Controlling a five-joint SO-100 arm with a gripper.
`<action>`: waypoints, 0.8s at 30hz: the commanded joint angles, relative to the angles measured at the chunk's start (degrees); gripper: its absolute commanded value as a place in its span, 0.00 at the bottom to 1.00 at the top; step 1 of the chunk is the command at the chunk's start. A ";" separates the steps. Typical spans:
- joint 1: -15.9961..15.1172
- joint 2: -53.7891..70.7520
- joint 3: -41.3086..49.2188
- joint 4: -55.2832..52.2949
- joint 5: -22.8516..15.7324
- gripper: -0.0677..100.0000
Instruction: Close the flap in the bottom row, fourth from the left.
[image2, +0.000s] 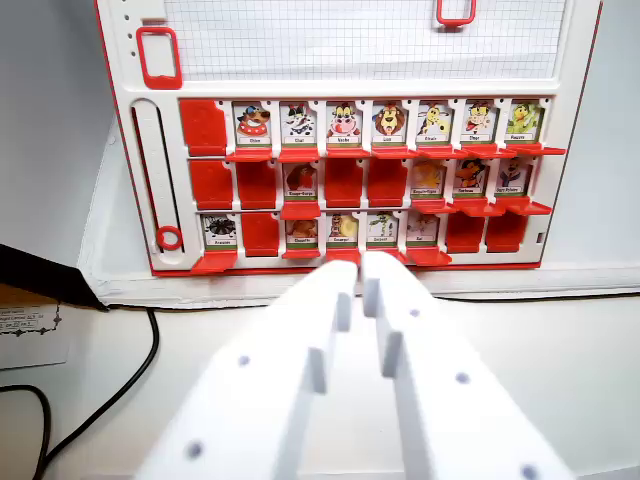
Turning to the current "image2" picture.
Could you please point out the red and white game board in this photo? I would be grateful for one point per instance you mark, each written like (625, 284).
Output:
(350, 50)

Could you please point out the red plastic board flap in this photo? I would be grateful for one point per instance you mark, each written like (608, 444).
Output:
(342, 254)

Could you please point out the white printed paper sheet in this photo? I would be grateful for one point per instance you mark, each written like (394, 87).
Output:
(30, 340)

